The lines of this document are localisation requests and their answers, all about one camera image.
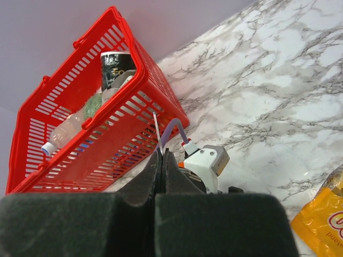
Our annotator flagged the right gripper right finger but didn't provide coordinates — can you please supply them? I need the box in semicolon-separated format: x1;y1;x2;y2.
155;151;299;256

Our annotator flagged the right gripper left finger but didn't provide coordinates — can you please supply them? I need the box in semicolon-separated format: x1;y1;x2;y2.
1;153;162;256

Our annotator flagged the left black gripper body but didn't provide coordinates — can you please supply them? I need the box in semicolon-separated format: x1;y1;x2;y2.
182;168;244;194

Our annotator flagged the silver key bunch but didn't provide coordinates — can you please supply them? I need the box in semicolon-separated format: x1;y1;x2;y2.
153;112;163;156

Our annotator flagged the red plastic shopping basket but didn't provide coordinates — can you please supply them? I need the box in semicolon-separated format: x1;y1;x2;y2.
6;6;190;194

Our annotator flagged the pink lotion bottle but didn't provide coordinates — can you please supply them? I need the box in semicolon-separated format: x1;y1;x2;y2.
41;110;85;156

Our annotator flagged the green round melon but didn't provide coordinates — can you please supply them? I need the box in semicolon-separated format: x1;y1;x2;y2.
83;93;102;120

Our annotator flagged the orange snack bag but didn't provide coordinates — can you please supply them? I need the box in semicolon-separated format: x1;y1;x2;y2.
290;165;342;256

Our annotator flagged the black printed can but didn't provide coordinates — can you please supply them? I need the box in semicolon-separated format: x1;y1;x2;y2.
100;51;136;92

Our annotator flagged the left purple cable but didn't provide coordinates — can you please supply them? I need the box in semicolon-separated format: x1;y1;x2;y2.
160;119;190;148

